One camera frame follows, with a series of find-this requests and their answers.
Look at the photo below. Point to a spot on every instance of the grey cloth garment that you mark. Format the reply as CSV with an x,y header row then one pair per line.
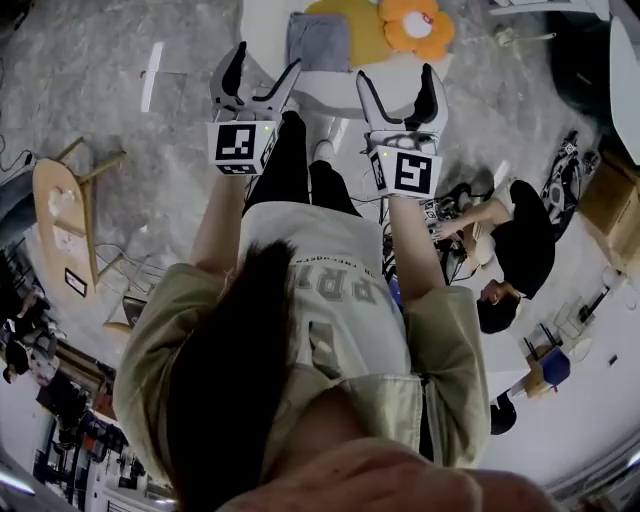
x,y
317,42

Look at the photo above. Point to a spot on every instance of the spare grey gripper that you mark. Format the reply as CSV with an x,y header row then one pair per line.
x,y
562,185

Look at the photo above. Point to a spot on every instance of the orange flower plush toy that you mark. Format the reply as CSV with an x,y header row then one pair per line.
x,y
365,35

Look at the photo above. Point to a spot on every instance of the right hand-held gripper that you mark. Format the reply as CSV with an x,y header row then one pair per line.
x,y
412,172

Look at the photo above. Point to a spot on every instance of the black trousers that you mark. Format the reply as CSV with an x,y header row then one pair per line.
x,y
285,165

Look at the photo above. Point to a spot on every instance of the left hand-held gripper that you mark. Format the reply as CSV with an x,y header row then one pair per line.
x,y
235,145

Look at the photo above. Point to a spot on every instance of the cardboard box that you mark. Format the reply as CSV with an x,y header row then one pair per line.
x,y
615,210

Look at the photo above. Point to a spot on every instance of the white shoe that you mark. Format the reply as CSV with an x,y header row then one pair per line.
x,y
324,150

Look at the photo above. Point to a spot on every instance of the olive and white shirt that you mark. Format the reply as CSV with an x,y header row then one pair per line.
x,y
350,300

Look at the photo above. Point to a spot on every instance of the white round table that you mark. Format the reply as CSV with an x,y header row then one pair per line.
x,y
325,95

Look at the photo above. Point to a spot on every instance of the person's right forearm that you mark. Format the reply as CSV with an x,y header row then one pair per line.
x,y
415,250

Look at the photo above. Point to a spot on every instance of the person's left forearm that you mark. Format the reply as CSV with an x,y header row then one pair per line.
x,y
220,225

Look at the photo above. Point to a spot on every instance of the person's face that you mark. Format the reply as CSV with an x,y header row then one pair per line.
x,y
390,480

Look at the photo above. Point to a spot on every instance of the wooden oval side table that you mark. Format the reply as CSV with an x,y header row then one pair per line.
x,y
55,215

